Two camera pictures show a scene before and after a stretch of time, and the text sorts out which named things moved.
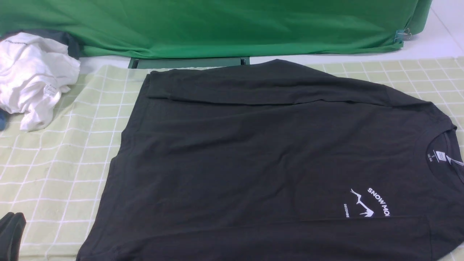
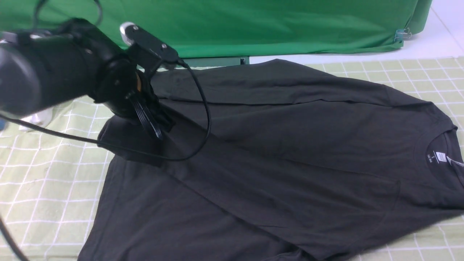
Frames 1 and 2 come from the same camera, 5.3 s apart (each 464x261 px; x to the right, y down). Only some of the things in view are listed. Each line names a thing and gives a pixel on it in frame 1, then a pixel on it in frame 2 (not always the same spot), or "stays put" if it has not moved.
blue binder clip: x=402 y=35 stays put
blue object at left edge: x=4 y=117 stays put
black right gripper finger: x=12 y=226 to x=122 y=88
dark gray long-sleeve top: x=284 y=161 stays put
